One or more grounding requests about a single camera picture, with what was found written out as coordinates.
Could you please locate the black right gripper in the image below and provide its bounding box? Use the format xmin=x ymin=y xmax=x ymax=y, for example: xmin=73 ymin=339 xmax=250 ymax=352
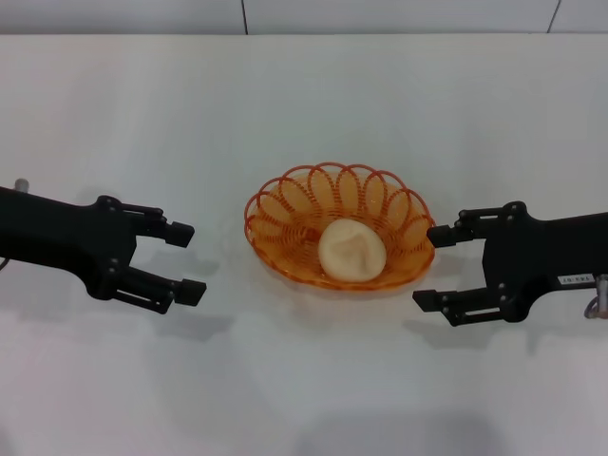
xmin=411 ymin=201 xmax=608 ymax=328

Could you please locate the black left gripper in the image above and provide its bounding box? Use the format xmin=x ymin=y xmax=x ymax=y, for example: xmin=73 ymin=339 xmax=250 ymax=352
xmin=0 ymin=185 xmax=209 ymax=315

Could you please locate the orange plastic woven basket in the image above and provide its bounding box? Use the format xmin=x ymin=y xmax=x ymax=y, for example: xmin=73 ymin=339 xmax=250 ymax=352
xmin=244 ymin=161 xmax=437 ymax=292

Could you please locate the pale round bun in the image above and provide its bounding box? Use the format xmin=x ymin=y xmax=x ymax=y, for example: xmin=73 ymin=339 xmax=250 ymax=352
xmin=316 ymin=218 xmax=387 ymax=282

